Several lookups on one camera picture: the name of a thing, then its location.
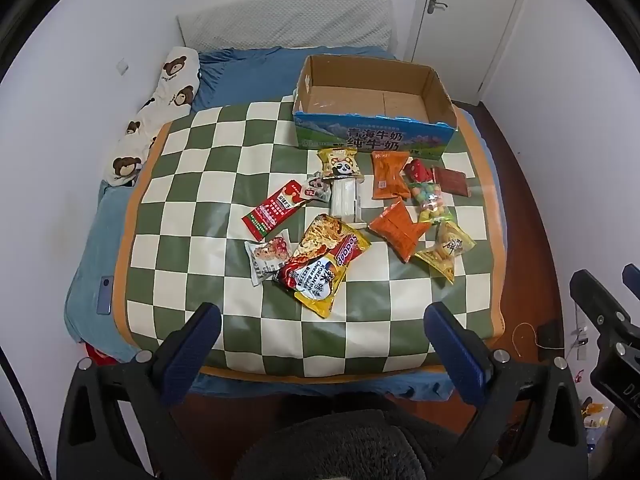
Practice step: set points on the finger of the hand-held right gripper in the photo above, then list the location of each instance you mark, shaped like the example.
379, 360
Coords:
632, 275
597, 300

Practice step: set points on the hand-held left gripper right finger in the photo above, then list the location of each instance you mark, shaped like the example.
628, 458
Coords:
452, 355

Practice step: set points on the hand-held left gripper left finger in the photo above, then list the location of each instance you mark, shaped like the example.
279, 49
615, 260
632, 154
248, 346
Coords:
192, 352

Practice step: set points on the white red snack packet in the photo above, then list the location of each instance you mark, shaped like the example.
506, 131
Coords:
265, 257

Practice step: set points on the orange snack packet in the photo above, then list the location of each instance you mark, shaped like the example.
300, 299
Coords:
387, 177
400, 230

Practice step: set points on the large yellow noodle packet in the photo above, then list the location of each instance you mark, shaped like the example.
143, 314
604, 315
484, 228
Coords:
320, 270

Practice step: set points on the colourful candy bag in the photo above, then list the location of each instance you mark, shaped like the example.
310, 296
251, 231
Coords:
430, 202

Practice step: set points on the cardboard box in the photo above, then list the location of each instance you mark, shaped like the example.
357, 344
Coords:
360, 100

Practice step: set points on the white power strip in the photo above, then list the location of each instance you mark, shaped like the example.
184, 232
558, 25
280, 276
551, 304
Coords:
580, 335

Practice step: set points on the red cloth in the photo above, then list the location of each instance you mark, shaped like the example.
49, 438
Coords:
97, 352

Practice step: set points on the blue phone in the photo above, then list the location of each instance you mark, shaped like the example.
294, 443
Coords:
105, 295

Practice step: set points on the yellow biscuit packet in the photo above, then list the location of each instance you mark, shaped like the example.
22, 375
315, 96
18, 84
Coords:
445, 250

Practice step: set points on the dark fuzzy cloth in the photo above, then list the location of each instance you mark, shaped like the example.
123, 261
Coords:
345, 450

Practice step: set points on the light blue blanket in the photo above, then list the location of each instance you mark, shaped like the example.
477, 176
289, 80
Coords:
97, 240

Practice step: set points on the green white checkered mat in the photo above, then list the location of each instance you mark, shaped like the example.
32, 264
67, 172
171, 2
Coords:
200, 200

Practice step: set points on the long red snack packet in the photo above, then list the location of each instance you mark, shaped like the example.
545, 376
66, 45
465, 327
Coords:
272, 208

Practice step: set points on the brown snack packet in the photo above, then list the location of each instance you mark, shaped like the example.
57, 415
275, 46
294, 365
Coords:
452, 181

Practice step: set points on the small red snack packet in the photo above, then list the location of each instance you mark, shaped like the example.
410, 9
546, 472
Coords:
417, 170

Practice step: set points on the clear plastic packet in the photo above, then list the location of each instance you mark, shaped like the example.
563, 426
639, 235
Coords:
345, 200

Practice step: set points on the small white red packet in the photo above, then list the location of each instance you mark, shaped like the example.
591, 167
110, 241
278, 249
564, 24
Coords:
316, 190

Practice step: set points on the yellow panda snack packet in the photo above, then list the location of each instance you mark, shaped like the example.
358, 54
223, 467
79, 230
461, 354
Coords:
340, 165

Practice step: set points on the bear print pillow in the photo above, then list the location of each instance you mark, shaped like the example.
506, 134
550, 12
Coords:
165, 105

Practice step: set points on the blue bed sheet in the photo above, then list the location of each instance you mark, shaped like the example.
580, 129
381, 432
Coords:
240, 75

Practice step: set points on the white door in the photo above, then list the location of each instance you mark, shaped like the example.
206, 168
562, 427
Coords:
470, 5

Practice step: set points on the white pillow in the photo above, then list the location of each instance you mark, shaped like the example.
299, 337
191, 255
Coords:
285, 22

